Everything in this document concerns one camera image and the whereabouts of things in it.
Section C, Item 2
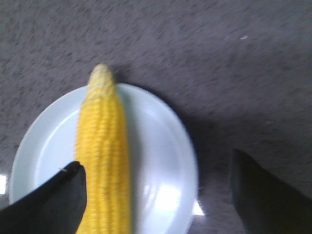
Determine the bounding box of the yellow corn cob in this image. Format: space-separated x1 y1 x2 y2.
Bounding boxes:
75 64 132 234

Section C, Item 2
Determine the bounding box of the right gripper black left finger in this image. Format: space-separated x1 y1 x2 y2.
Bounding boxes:
0 161 87 234

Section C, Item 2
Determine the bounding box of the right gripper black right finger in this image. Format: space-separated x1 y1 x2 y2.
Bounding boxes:
230 149 312 234

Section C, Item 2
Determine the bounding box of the light blue round plate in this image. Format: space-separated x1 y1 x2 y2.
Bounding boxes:
9 84 198 234

